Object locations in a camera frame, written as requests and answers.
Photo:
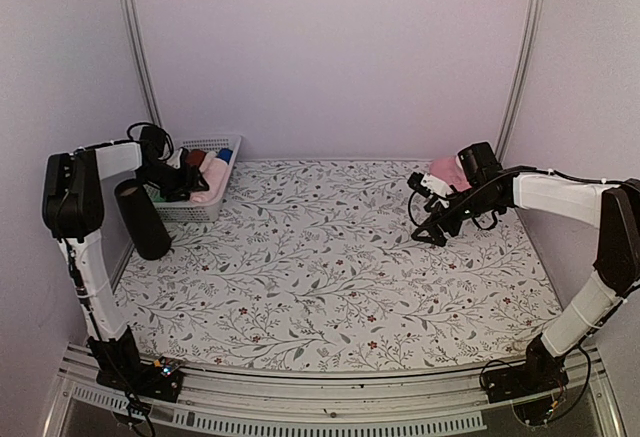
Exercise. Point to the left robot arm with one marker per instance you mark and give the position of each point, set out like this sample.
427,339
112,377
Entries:
73,210

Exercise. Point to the left aluminium frame post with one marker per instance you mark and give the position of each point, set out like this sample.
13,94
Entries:
135,38

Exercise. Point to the pink towel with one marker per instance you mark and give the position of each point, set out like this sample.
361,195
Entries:
216,173

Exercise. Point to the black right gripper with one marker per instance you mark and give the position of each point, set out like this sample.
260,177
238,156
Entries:
439,239

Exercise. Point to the pink plate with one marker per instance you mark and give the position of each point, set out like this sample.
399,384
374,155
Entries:
449,170

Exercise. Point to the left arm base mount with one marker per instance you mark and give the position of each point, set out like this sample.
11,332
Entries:
143,380

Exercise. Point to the aluminium frame post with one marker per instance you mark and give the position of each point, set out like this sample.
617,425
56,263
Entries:
531,25
135,38

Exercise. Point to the right aluminium frame post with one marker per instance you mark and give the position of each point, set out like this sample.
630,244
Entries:
531,25

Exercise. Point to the blue rolled towel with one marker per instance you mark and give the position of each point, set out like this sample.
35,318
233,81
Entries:
225,155

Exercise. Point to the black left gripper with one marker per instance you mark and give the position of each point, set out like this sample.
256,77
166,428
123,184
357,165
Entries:
190,180

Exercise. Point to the front aluminium rail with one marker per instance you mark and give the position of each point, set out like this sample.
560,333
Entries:
223,401

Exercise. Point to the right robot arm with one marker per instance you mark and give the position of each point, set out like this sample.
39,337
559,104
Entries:
586,231

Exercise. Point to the red rolled towel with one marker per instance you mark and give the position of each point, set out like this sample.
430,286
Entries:
195,158

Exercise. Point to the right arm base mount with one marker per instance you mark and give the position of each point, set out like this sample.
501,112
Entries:
502,381

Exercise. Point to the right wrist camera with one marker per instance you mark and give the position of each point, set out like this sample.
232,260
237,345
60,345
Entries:
432,188

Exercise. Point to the black cylinder cup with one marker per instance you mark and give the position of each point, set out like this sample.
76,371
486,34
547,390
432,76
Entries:
143,223

